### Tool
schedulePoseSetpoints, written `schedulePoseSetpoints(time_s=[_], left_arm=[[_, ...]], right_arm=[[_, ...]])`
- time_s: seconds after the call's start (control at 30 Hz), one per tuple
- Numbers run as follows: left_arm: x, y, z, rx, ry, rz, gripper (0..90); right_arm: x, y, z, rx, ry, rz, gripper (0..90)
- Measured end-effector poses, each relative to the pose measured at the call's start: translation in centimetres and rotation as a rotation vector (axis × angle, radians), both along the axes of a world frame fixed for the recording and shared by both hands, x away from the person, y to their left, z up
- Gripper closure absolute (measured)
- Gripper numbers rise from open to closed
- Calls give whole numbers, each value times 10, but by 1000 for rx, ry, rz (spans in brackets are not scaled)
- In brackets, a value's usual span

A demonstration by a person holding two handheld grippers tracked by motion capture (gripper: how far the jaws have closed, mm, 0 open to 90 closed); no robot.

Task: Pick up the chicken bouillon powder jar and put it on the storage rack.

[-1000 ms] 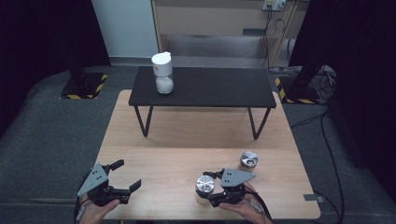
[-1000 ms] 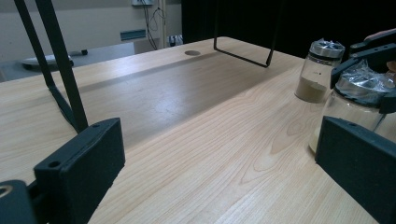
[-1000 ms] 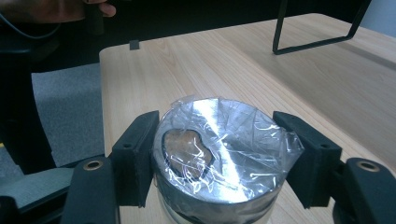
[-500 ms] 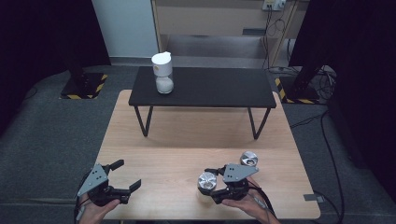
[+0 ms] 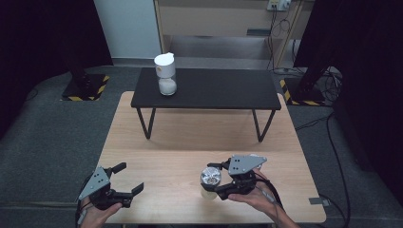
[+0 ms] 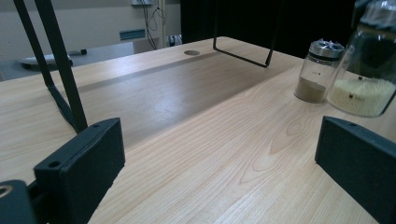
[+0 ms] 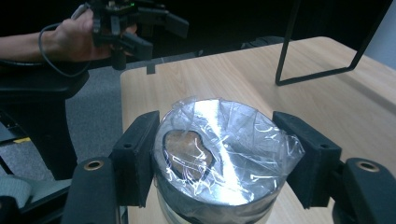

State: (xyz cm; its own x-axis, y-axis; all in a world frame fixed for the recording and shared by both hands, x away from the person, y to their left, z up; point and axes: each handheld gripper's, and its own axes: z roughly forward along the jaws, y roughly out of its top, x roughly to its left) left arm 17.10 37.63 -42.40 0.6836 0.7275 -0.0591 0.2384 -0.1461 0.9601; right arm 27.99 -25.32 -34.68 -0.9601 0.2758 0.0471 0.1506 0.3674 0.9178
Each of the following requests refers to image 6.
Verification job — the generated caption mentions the grey cable tray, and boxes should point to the grey cable tray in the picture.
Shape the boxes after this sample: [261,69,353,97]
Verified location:
[120,28,147,41]

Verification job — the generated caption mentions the black shelf riser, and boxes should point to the black shelf riser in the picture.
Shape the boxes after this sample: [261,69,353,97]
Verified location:
[12,0,285,134]

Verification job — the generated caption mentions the silver-lidded jar with brown powder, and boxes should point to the silver-lidded jar with brown powder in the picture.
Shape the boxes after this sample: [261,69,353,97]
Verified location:
[293,38,346,105]

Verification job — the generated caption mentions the silver-lidded jar with pale granules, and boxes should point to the silver-lidded jar with pale granules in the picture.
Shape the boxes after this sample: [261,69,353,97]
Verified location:
[326,0,396,119]

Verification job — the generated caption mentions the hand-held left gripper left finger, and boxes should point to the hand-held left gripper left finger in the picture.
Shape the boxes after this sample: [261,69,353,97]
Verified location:
[33,117,126,224]

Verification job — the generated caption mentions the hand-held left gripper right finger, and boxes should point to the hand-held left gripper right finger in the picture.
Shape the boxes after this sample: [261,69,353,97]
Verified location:
[315,116,396,224]

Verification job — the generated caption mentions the hanging black cables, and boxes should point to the hanging black cables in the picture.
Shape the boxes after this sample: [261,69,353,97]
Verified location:
[139,0,167,50]

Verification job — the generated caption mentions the white power strip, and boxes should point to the white power strip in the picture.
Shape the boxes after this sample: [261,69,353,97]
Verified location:
[130,0,156,7]

